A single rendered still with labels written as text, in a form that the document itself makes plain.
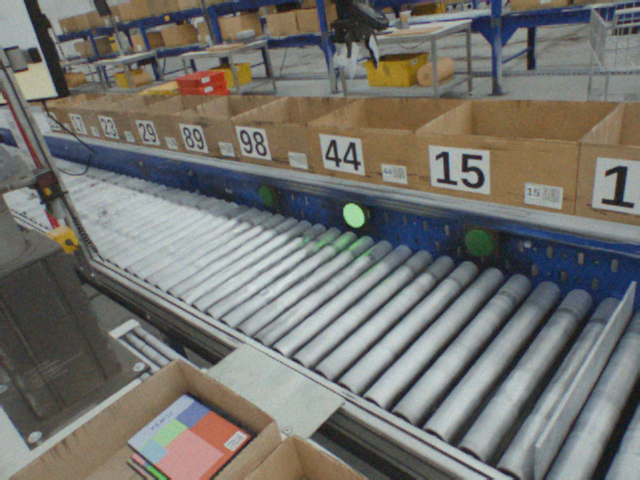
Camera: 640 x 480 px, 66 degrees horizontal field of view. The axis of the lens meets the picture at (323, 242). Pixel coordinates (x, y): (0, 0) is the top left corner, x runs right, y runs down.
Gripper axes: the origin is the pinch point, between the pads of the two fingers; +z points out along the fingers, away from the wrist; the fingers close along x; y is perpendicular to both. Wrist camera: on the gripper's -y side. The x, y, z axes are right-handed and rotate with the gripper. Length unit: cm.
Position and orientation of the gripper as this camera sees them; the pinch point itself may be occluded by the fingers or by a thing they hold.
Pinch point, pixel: (366, 71)
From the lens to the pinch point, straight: 144.0
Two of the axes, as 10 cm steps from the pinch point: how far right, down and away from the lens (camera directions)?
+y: -7.3, -2.0, 6.6
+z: 1.9, 8.6, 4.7
